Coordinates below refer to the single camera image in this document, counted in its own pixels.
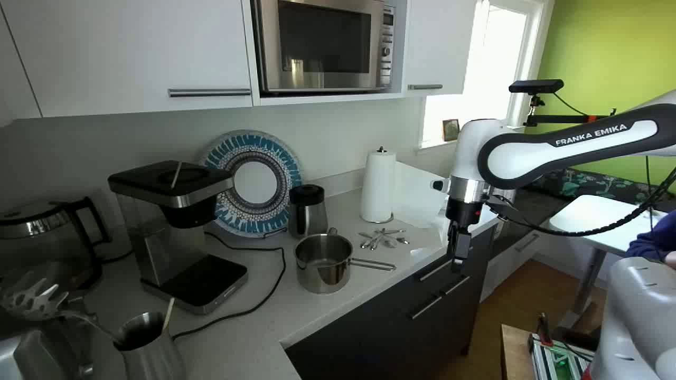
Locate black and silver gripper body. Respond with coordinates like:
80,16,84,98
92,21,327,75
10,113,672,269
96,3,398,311
446,177,484,260

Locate small silver cup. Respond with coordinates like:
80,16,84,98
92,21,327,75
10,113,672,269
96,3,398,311
290,183,327,238

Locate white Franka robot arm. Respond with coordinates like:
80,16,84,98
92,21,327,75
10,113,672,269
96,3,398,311
446,91,676,380

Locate black silver coffee maker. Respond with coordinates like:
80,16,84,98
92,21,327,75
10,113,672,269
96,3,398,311
108,160,248,315

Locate dark lower cabinet drawers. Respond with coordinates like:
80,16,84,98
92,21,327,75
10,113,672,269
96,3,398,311
287,228,493,380

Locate pile of silver cutlery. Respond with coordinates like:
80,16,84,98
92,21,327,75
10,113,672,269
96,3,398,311
360,228,408,251

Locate white paper towel roll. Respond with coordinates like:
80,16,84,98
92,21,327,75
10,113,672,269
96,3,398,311
361,147,396,223

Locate stainless steel saucepan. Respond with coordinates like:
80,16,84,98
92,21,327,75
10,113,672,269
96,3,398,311
294,233,393,293

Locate white narrow cabinet door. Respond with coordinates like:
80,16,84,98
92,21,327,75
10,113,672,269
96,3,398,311
403,0,478,95

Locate blue white decorative plate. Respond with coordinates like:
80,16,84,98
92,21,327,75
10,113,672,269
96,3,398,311
202,128,304,238

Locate stainless steel microwave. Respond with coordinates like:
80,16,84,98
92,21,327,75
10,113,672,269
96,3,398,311
251,0,396,95

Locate silver metal jug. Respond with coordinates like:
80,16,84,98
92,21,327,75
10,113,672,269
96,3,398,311
115,312,187,380

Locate black glass kettle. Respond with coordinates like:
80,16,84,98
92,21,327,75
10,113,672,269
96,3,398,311
0,197,110,290

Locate white upper cabinet door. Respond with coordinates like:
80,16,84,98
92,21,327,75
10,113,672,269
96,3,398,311
3,0,251,119

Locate black camera on stand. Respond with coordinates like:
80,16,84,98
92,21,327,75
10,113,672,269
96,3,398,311
510,79,564,95

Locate black power cable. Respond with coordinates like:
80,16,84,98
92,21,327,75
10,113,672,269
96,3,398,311
170,231,290,342

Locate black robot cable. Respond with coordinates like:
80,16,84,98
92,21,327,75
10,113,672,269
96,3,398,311
493,167,676,238

